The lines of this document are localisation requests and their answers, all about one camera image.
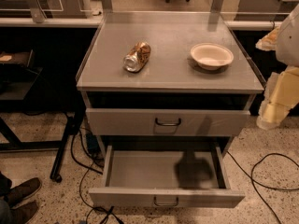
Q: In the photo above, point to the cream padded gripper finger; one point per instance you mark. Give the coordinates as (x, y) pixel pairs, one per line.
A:
(280, 96)

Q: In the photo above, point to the grey drawer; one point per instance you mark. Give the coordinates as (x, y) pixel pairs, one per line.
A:
(193, 177)
(173, 122)

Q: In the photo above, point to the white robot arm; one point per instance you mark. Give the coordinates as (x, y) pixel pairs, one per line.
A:
(284, 40)

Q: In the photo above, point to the grey top drawer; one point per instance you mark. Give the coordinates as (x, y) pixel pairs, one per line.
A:
(173, 122)

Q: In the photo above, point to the grey drawer cabinet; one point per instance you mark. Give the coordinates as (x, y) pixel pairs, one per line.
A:
(171, 79)

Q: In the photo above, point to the white paper bowl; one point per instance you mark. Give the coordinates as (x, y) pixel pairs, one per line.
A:
(211, 56)

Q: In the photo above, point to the crushed gold soda can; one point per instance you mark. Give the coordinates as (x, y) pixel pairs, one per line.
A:
(137, 57)

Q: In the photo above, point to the black metal stand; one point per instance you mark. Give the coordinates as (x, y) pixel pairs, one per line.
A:
(15, 144)

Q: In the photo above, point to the brown shoe upper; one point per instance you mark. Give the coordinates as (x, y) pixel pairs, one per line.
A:
(22, 191)

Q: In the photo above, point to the brown shoe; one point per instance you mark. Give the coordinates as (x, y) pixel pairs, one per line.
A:
(23, 214)
(22, 191)

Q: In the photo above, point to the brown shoe lower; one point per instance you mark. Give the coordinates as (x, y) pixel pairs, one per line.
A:
(23, 214)

